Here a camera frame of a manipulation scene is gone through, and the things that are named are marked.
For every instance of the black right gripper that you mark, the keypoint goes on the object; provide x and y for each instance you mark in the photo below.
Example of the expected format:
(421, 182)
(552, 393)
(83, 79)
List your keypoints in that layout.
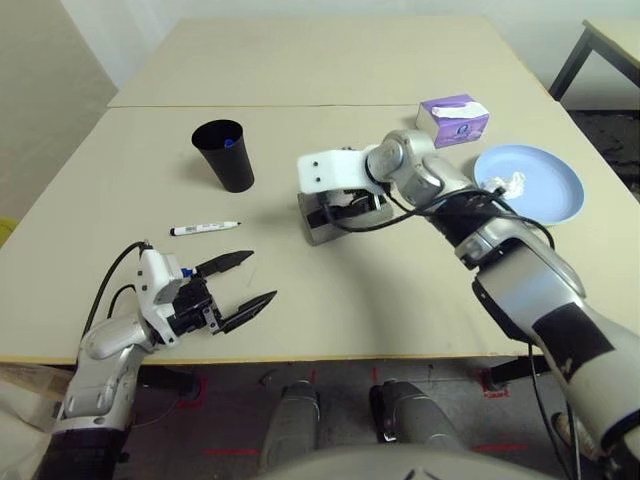
(370, 199)

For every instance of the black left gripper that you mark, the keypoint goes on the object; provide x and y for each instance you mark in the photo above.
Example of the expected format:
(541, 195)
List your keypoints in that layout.
(195, 305)

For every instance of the grey glasses case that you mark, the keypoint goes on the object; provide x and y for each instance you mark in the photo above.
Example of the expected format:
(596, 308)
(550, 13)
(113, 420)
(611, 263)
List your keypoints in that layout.
(320, 237)

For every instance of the white marker blue cap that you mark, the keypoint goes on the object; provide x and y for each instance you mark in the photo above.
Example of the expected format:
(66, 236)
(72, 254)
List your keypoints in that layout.
(186, 272)

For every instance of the white tissue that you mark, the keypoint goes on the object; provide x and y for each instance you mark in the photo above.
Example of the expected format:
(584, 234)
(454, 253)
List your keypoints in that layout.
(515, 185)

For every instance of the blue plate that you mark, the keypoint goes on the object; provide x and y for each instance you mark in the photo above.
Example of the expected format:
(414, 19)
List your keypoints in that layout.
(550, 185)

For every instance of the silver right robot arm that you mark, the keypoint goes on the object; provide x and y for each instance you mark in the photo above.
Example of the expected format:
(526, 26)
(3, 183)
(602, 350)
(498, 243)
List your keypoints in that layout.
(515, 265)

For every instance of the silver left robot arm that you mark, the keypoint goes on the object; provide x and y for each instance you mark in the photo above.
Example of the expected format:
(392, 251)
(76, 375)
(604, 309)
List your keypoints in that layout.
(107, 340)

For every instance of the white marker black cap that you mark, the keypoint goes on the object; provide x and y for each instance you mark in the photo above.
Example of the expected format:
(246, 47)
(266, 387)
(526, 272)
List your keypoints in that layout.
(205, 227)

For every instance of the black plastic cup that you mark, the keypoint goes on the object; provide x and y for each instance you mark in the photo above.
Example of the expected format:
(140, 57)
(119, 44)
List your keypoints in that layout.
(235, 170)

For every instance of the purple tissue box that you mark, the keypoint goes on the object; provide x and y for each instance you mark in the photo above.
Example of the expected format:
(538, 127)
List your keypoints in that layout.
(460, 132)

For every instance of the grey left robot foot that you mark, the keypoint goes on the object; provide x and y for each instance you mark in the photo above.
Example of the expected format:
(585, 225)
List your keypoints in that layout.
(292, 425)

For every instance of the grey robot foot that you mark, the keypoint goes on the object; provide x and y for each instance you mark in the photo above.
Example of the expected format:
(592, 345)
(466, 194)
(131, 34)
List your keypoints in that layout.
(415, 415)
(292, 425)

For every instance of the grey right robot foot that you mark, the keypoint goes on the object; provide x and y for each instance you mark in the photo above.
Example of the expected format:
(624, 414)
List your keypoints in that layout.
(415, 415)

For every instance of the wooden plank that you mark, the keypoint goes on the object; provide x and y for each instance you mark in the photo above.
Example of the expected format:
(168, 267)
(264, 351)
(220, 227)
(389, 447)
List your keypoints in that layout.
(30, 380)

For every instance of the yellow object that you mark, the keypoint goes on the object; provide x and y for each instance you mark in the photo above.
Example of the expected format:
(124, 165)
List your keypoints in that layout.
(4, 230)

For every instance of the grey robot torso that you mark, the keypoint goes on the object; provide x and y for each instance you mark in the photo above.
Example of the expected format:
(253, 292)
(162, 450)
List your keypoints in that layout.
(400, 467)

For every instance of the beige side table black legs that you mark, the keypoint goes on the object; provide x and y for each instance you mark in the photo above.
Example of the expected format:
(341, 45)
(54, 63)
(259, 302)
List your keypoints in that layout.
(620, 45)

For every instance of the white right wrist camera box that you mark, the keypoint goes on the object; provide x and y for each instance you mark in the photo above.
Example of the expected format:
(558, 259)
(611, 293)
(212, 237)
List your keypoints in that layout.
(330, 170)

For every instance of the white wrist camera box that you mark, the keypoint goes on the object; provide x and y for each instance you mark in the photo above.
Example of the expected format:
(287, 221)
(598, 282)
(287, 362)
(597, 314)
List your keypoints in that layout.
(330, 170)
(152, 280)

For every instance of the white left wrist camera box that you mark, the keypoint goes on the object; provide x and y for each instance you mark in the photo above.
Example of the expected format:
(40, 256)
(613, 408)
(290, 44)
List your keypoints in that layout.
(152, 280)

